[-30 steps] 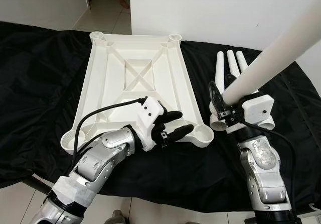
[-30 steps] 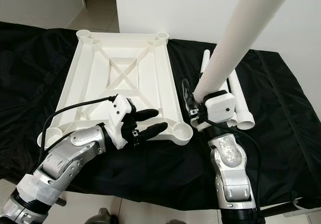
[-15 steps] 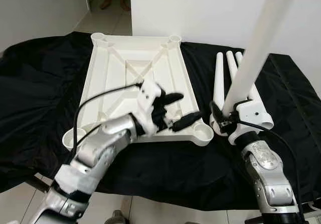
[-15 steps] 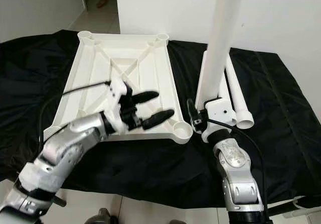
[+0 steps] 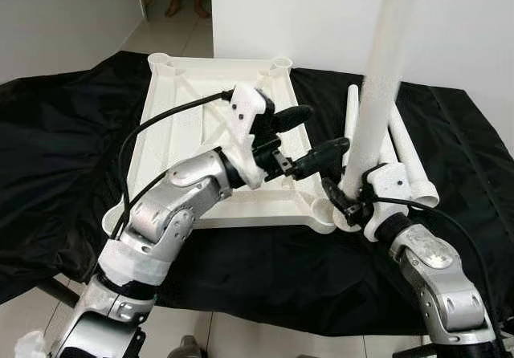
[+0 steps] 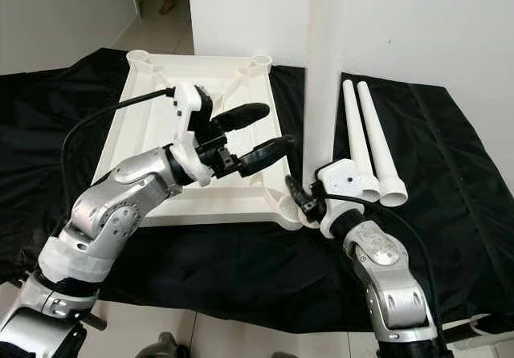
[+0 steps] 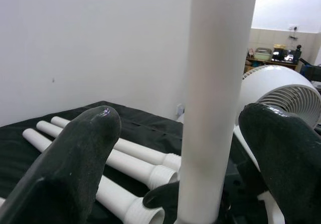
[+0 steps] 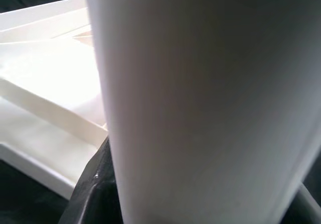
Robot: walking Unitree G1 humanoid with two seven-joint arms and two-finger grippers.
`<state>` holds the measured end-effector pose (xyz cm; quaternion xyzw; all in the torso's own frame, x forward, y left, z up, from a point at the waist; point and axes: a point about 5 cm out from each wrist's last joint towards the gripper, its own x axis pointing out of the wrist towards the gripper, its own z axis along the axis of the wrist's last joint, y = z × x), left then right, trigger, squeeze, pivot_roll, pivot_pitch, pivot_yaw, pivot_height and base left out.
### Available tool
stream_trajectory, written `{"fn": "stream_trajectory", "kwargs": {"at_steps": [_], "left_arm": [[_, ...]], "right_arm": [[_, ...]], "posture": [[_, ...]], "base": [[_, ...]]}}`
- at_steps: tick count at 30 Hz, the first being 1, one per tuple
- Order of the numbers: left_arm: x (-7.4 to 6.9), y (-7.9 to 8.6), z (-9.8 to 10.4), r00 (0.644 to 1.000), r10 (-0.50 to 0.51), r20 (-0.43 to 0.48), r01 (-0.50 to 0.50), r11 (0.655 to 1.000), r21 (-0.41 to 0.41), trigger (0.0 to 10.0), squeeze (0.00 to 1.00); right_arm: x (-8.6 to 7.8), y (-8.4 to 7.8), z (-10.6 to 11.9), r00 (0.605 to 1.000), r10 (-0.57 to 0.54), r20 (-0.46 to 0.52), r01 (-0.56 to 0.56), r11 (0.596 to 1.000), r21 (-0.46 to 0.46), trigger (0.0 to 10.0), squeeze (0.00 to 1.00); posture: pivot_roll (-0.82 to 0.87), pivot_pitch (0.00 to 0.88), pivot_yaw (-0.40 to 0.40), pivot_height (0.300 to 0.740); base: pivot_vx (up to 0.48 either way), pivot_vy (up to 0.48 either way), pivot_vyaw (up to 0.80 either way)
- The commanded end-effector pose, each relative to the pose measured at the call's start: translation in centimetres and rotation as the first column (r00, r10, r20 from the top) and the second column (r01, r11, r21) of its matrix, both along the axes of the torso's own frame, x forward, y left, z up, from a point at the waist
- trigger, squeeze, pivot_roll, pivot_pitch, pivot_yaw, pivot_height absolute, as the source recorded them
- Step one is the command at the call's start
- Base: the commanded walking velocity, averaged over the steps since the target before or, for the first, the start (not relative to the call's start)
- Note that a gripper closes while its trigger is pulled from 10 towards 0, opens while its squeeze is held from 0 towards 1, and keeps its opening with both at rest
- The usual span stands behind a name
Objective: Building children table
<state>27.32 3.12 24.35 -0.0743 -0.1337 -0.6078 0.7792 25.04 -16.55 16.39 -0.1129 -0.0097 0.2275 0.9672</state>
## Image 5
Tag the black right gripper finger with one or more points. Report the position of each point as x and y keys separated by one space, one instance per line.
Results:
x=333 y=193

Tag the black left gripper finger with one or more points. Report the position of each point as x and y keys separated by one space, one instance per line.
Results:
x=321 y=156
x=295 y=119

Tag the white plastic table leg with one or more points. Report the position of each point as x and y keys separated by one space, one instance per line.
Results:
x=352 y=117
x=395 y=149
x=381 y=93
x=422 y=185

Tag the white plastic children table top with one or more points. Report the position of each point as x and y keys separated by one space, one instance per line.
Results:
x=193 y=81

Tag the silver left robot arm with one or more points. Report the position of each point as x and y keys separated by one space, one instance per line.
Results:
x=161 y=213

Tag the black cloth table cover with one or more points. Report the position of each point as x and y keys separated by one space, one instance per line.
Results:
x=450 y=237

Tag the grey robot right leg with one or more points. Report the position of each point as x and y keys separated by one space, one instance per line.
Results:
x=305 y=355

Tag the grey robot leg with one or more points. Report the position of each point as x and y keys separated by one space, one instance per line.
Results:
x=186 y=347
x=305 y=355

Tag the grey robot left leg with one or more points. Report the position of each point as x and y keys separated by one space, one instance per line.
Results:
x=186 y=347

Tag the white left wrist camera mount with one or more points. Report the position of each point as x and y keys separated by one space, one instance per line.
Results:
x=245 y=117

